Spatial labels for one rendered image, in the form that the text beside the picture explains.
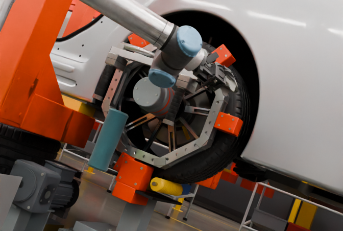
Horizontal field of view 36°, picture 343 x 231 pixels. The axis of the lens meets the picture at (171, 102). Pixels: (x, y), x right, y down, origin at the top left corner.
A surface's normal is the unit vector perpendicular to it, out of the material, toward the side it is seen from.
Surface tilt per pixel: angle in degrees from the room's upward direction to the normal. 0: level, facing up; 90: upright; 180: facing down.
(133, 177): 90
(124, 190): 90
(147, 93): 90
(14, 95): 90
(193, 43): 61
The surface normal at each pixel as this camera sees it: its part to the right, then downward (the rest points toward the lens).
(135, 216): -0.37, -0.24
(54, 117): 0.85, 0.28
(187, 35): 0.51, -0.40
